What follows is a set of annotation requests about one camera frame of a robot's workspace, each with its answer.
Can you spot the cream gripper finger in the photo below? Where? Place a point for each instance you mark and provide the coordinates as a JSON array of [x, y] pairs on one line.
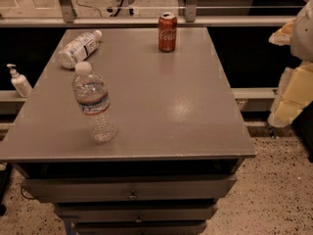
[[294, 94], [282, 36]]

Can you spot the clear plastic water bottle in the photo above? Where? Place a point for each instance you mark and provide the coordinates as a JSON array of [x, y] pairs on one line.
[[92, 97]]

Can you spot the white labelled bottle lying down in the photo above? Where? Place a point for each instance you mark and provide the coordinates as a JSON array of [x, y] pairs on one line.
[[79, 49]]

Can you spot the white pump dispenser bottle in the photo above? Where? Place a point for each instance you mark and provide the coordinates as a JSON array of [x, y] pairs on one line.
[[19, 81]]

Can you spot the red cola can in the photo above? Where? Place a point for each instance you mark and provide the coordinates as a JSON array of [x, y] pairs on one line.
[[167, 26]]

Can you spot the grey drawer cabinet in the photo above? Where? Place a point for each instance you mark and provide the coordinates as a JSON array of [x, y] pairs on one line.
[[175, 115]]

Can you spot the top grey drawer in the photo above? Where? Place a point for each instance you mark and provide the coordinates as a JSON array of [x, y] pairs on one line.
[[88, 190]]

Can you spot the grey drawer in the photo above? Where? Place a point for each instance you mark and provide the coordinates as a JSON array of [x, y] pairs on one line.
[[145, 228], [137, 213], [88, 190]]

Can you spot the bottom grey drawer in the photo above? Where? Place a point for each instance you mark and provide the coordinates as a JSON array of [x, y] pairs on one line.
[[145, 228]]

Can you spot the middle grey drawer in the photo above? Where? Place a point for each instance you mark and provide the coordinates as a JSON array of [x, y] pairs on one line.
[[137, 213]]

